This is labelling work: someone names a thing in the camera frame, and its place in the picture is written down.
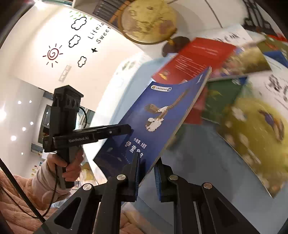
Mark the blue book with sheep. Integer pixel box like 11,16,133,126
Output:
94,67,212,179

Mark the left hand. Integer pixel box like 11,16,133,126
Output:
46,146,84,182

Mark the light blue desk mat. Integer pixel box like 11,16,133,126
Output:
112,56,288,234

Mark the dark green insect book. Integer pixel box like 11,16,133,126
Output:
202,76,247,124

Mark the yellow green picture book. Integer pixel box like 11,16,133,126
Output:
218,69,287,197

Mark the red cover book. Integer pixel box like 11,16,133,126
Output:
152,38,237,84

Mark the dark hardcover book set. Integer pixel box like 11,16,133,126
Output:
93,0,123,21

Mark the antique yellow globe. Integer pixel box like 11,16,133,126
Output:
118,1,190,57

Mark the colorful picture book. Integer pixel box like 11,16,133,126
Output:
210,45,271,80

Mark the white calligraphy title book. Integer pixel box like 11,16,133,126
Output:
197,24,266,47

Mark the olive green book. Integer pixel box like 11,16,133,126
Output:
257,35,287,57

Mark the black cable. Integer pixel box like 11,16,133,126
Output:
0,105,88,234

